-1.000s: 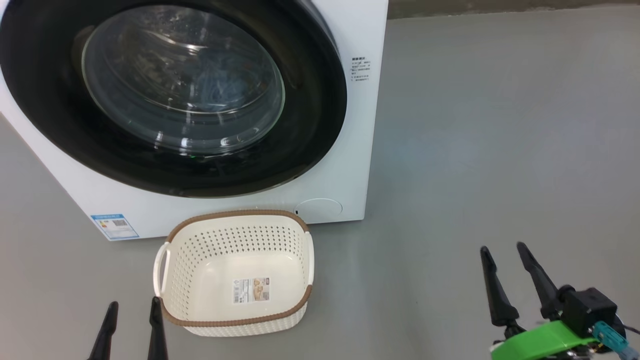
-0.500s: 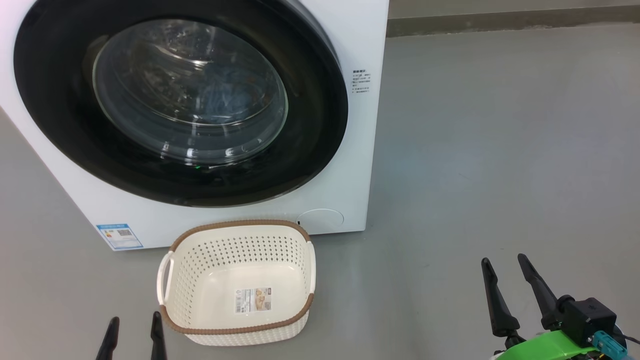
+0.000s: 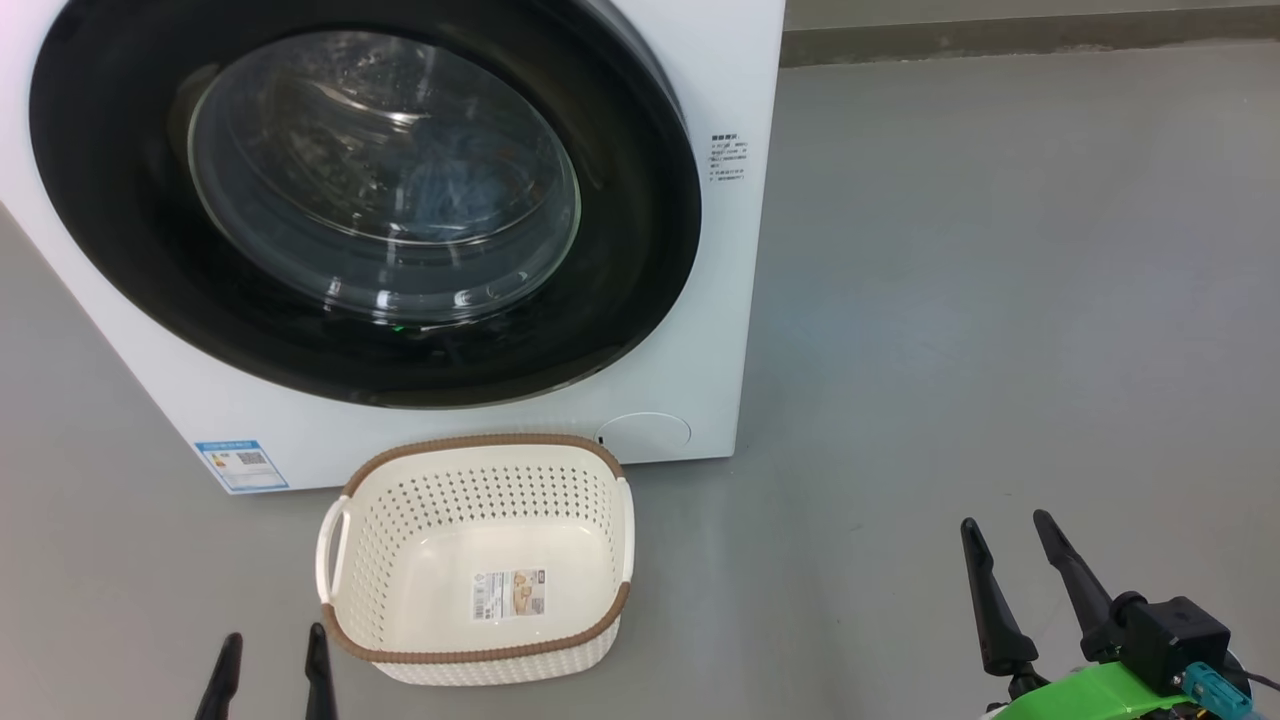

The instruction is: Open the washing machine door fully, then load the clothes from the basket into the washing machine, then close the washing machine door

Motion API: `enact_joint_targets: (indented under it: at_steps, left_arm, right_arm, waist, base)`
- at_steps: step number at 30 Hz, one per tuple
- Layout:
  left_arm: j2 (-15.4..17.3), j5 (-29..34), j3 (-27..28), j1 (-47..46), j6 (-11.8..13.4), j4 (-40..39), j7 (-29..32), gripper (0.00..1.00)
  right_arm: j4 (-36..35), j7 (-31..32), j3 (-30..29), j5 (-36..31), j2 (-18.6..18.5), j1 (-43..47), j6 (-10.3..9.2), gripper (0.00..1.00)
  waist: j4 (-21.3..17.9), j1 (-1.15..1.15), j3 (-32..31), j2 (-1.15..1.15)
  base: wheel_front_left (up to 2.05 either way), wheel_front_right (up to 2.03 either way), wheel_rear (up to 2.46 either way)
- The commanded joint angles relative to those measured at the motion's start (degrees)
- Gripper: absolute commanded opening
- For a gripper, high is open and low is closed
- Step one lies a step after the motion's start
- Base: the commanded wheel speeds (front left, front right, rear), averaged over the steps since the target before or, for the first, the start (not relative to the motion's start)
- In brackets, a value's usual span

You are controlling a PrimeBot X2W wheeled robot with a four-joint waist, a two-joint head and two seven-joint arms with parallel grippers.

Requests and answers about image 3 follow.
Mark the basket product label sticker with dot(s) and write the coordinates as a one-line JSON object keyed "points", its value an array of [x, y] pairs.
{"points": [[509, 595]]}

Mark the blue energy label sticker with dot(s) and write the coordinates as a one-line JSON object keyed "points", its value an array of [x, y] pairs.
{"points": [[242, 466]]}

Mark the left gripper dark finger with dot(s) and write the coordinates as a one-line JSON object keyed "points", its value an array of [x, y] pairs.
{"points": [[222, 690], [319, 680]]}

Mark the cream perforated laundry basket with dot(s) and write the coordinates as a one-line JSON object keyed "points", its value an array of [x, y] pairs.
{"points": [[400, 560]]}

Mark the black text warning label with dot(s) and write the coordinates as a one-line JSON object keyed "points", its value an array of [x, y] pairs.
{"points": [[729, 158]]}

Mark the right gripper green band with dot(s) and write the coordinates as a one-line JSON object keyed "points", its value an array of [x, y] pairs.
{"points": [[1090, 700]]}

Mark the dark blue printed garment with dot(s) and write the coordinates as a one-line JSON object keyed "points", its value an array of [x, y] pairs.
{"points": [[450, 190]]}

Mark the white front-load washing machine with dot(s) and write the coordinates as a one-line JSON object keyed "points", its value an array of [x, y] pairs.
{"points": [[720, 300]]}

